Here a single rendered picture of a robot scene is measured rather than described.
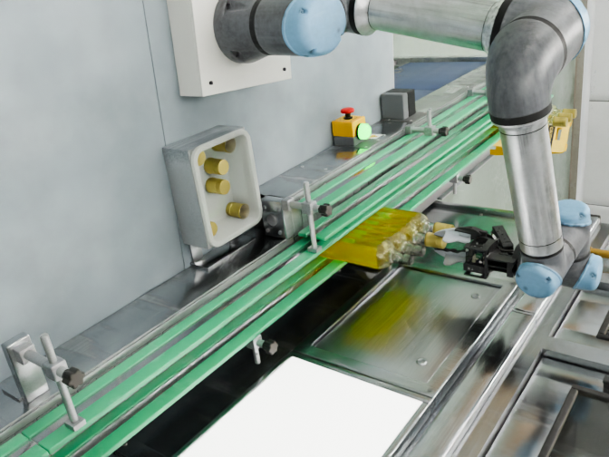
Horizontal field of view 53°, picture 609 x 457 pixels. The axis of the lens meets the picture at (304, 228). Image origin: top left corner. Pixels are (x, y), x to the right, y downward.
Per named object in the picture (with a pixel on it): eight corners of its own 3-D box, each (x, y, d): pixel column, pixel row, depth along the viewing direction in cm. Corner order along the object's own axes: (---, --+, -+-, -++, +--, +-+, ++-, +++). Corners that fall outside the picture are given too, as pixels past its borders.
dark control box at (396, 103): (381, 119, 194) (404, 120, 189) (379, 93, 190) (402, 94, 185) (393, 111, 199) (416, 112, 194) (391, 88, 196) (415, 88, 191)
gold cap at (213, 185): (203, 179, 133) (217, 182, 131) (215, 174, 136) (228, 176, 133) (207, 195, 135) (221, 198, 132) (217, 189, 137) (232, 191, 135)
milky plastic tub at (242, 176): (184, 245, 134) (212, 251, 129) (161, 147, 125) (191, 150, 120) (237, 214, 146) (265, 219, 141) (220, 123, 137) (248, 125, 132)
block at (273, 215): (263, 236, 145) (285, 241, 141) (256, 199, 142) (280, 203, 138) (272, 230, 148) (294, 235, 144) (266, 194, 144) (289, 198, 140)
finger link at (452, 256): (426, 257, 143) (462, 258, 137) (437, 247, 147) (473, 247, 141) (429, 268, 144) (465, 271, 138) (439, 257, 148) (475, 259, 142)
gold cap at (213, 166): (202, 160, 132) (217, 161, 129) (213, 155, 135) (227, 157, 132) (205, 175, 133) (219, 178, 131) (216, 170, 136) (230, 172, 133)
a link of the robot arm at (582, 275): (604, 244, 123) (604, 277, 127) (548, 236, 129) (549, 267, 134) (594, 268, 118) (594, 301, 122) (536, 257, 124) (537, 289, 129)
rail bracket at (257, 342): (224, 357, 132) (272, 375, 124) (218, 331, 129) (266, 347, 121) (236, 347, 134) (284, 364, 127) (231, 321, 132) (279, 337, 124)
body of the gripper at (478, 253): (459, 245, 134) (515, 254, 127) (475, 229, 140) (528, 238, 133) (460, 275, 137) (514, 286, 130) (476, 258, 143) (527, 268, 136)
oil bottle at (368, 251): (313, 256, 152) (388, 272, 140) (310, 236, 150) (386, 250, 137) (325, 246, 156) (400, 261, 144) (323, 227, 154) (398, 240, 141)
